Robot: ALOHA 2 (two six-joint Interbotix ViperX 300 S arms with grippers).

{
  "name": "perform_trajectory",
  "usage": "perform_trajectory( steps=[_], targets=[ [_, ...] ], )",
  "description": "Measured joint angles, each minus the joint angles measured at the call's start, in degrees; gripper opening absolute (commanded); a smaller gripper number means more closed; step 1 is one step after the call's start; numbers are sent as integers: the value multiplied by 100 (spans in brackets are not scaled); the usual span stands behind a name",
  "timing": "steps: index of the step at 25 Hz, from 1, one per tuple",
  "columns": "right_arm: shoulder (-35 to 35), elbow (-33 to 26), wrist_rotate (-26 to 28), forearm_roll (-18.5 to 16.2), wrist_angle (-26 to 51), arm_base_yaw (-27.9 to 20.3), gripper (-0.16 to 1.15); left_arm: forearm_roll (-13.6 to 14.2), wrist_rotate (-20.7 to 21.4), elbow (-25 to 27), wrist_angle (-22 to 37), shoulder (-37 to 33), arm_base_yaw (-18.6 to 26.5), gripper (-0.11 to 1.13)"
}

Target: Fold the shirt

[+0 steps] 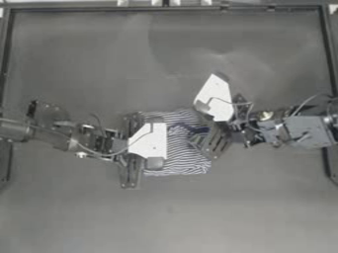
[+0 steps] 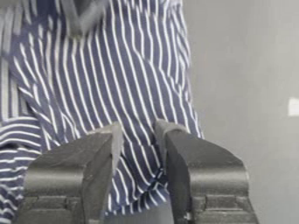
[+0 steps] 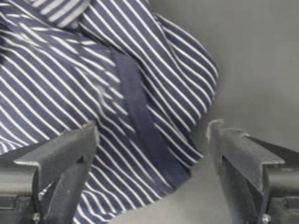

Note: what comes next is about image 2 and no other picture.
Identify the navy white striped t-shirt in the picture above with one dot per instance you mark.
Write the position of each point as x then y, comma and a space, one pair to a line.
108, 87

